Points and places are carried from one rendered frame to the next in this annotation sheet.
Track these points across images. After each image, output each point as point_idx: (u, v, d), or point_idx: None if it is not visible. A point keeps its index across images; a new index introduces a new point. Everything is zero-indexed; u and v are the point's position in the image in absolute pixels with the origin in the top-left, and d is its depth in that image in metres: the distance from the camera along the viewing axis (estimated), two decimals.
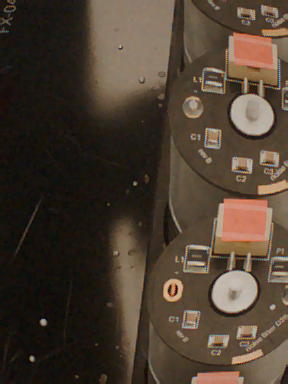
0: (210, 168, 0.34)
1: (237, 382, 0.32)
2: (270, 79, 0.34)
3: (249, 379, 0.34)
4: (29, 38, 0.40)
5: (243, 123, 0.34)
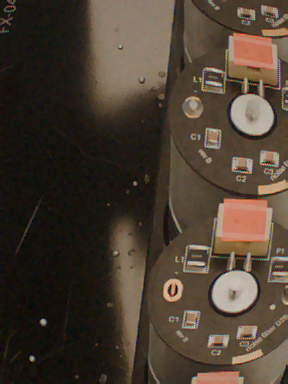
0: (210, 168, 0.34)
1: (237, 382, 0.32)
2: (270, 79, 0.34)
3: (249, 379, 0.34)
4: (29, 38, 0.40)
5: (243, 123, 0.34)
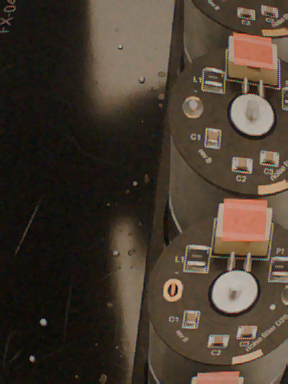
0: (210, 168, 0.34)
1: (237, 382, 0.32)
2: (270, 79, 0.34)
3: (249, 379, 0.34)
4: (29, 38, 0.40)
5: (243, 123, 0.34)
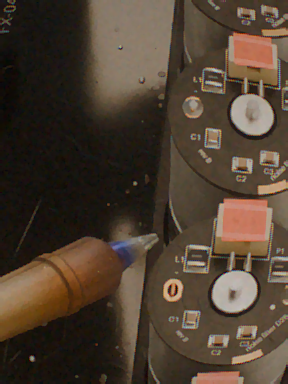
0: (210, 168, 0.34)
1: (237, 382, 0.32)
2: (270, 79, 0.34)
3: (249, 379, 0.34)
4: (29, 38, 0.40)
5: (243, 123, 0.34)
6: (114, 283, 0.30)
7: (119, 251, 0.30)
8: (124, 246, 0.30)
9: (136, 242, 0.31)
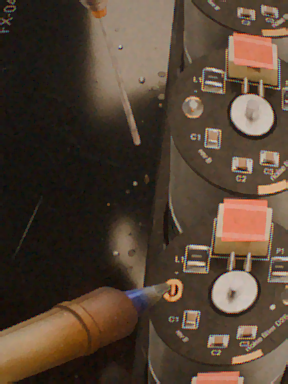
0: (210, 168, 0.34)
1: (237, 382, 0.32)
2: (270, 79, 0.34)
3: (249, 379, 0.34)
4: (29, 38, 0.40)
5: (243, 123, 0.34)
6: (130, 327, 0.32)
7: (134, 299, 0.32)
8: (139, 295, 0.32)
9: (150, 291, 0.32)
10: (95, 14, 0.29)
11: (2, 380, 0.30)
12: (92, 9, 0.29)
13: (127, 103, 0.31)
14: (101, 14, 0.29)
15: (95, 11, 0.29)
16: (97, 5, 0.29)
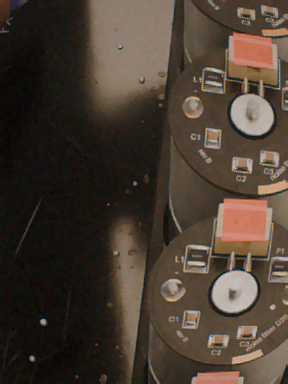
0: (210, 168, 0.34)
1: (237, 382, 0.32)
2: (270, 79, 0.34)
3: (249, 379, 0.34)
4: (29, 38, 0.40)
5: (243, 123, 0.34)
6: (2, 20, 0.31)
7: None
8: None
9: None
10: None
11: None
12: None
13: None
14: None
15: None
16: None
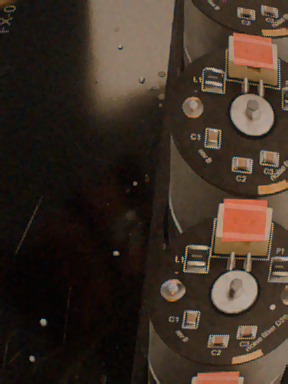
0: (210, 168, 0.34)
1: (237, 382, 0.32)
2: (270, 79, 0.34)
3: (249, 379, 0.34)
4: (29, 38, 0.40)
5: (243, 123, 0.34)
6: None
7: None
8: None
9: None
10: None
11: None
12: None
13: None
14: None
15: None
16: None
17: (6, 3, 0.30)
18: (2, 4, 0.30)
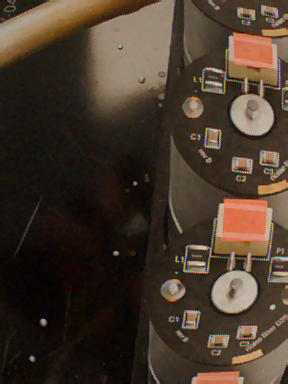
0: (210, 168, 0.34)
1: (237, 382, 0.32)
2: (270, 79, 0.34)
3: (249, 379, 0.34)
4: None
5: (243, 123, 0.34)
6: None
7: None
8: None
9: None
10: None
11: (44, 40, 0.33)
12: None
13: None
14: None
15: None
16: None
17: (21, 57, 0.32)
18: (16, 59, 0.32)
